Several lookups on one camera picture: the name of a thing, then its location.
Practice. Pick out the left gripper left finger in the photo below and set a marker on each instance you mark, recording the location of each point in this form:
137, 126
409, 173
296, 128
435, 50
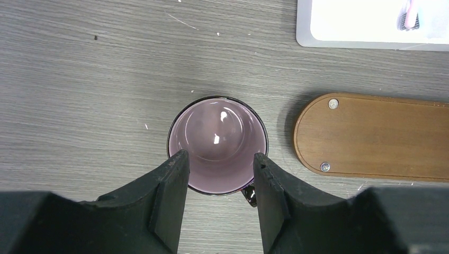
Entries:
143, 216

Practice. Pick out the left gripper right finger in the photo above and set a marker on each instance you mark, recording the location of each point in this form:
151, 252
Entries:
296, 217

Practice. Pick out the oval wooden tray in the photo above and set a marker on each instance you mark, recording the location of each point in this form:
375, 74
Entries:
355, 135

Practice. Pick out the purple mug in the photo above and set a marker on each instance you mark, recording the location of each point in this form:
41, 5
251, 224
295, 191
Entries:
221, 135

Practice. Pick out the white plastic tray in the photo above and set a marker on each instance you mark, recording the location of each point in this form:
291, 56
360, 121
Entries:
370, 25

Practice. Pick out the pink toothbrush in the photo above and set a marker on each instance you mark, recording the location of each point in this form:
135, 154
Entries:
408, 18

